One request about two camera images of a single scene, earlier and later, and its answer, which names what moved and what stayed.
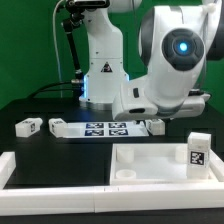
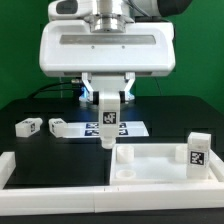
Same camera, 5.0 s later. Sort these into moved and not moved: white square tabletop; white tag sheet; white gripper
Moved: white gripper
Not moved: white square tabletop; white tag sheet
